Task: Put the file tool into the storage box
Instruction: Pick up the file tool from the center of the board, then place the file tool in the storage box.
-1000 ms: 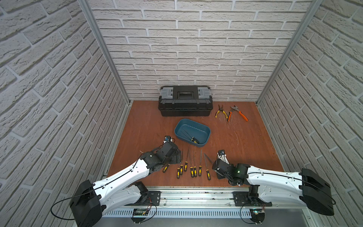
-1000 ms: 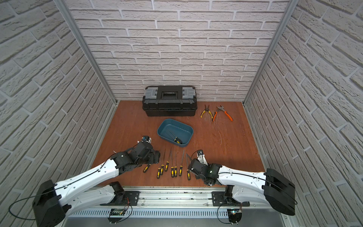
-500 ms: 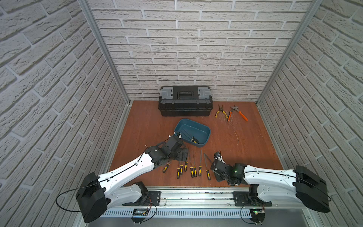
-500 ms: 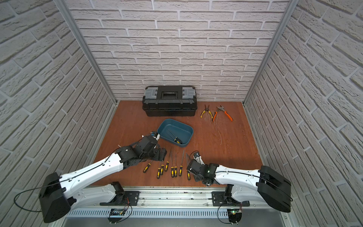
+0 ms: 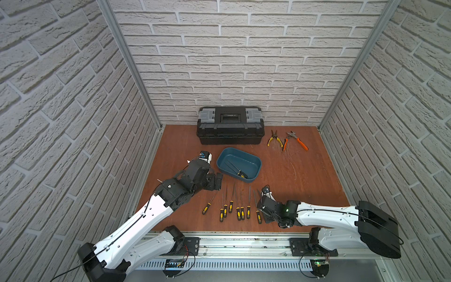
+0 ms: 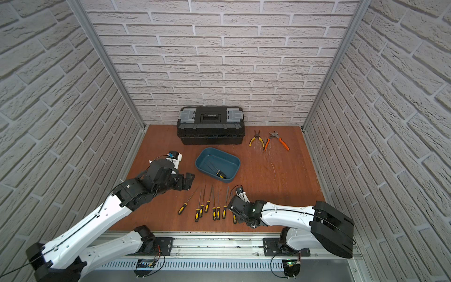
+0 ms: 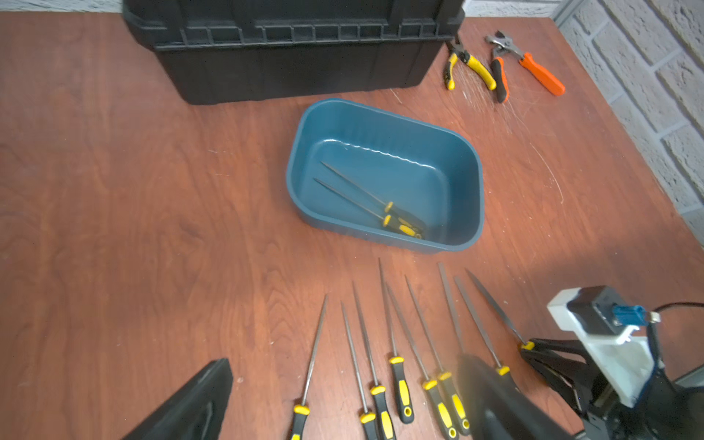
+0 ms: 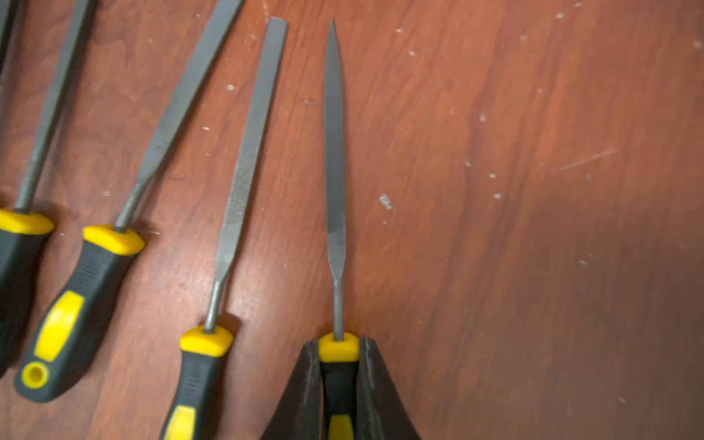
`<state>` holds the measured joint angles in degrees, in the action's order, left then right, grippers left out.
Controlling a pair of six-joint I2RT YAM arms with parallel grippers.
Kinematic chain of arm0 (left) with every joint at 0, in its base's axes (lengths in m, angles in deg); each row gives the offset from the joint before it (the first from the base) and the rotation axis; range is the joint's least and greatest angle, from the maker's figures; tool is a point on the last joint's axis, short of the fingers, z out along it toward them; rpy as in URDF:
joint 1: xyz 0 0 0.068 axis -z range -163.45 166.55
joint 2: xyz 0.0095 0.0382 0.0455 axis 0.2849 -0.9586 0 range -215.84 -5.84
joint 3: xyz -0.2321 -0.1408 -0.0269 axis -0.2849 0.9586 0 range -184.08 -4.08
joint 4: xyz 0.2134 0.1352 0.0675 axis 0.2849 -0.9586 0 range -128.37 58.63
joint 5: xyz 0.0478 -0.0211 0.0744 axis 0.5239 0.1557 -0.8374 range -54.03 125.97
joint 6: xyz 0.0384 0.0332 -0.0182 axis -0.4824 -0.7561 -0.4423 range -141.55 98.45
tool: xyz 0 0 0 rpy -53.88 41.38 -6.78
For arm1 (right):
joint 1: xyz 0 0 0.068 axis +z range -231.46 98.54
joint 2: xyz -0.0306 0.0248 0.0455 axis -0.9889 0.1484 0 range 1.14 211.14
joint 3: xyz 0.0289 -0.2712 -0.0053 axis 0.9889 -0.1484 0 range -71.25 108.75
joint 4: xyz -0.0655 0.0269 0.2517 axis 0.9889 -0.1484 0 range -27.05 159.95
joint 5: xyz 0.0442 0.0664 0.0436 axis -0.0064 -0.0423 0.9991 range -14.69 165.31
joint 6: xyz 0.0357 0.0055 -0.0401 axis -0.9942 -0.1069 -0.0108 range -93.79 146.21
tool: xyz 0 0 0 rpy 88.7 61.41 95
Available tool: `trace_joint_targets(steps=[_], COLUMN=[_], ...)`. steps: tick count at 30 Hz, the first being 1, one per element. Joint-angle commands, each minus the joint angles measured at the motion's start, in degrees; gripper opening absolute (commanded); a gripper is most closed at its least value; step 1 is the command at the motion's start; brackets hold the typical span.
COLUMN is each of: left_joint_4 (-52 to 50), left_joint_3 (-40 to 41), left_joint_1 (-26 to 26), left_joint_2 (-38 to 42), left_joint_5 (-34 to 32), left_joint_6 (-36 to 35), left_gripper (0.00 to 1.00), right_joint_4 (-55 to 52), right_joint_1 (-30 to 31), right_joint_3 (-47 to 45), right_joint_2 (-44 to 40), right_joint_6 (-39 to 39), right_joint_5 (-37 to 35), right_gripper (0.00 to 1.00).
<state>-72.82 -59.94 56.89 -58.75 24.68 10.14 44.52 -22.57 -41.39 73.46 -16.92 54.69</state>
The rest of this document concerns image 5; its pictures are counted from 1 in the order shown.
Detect teal plastic storage bin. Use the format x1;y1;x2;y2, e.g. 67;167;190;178
216;148;262;183

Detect right controller board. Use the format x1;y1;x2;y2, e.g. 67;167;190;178
310;260;330;279

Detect file tool six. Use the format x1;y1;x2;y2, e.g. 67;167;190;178
240;191;245;220

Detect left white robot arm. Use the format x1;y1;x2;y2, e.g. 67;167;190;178
78;151;222;282

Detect left aluminium corner post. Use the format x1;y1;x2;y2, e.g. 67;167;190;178
98;0;163;131

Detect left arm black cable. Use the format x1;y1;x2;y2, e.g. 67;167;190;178
49;243;106;282

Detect left controller board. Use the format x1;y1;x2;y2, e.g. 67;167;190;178
163;259;186;278

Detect file tool two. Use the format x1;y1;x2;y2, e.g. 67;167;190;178
220;192;224;223

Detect yellow handled pliers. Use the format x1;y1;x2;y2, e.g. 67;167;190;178
267;130;284;148

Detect file tool seven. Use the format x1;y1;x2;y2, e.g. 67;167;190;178
246;186;251;220

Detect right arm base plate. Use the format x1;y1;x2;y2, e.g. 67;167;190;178
289;238;338;257

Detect file tool ten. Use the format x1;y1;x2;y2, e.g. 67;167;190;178
226;164;244;178

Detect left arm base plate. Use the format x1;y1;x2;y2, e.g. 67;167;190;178
167;237;200;256

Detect orange handled pliers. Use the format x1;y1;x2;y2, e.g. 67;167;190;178
283;131;308;152

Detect file tool five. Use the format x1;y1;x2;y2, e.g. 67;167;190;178
236;193;241;221

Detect file tool three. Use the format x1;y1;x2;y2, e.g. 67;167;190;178
223;186;228;219

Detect black plastic toolbox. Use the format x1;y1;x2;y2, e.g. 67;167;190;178
196;106;265;145

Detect controller board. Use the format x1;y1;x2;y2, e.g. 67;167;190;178
310;260;330;279
163;259;186;278

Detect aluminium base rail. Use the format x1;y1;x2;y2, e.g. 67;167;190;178
140;231;383;261

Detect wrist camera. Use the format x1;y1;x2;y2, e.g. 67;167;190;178
198;150;212;164
261;184;274;200

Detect file tool one leftmost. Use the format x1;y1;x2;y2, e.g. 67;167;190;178
202;191;218;215

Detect file tool eleven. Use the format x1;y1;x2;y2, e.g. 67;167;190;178
226;161;249;179

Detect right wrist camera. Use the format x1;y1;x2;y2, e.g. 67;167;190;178
261;184;274;200

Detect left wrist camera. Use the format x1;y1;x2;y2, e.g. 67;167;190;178
198;150;212;164

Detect file tool four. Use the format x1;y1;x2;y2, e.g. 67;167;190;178
229;183;236;214

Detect aluminium corner post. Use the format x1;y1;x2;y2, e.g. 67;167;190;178
98;0;163;131
318;0;401;133

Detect right aluminium corner post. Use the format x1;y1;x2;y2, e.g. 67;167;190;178
318;0;401;133

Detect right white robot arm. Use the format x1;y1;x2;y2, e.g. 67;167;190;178
257;192;404;259

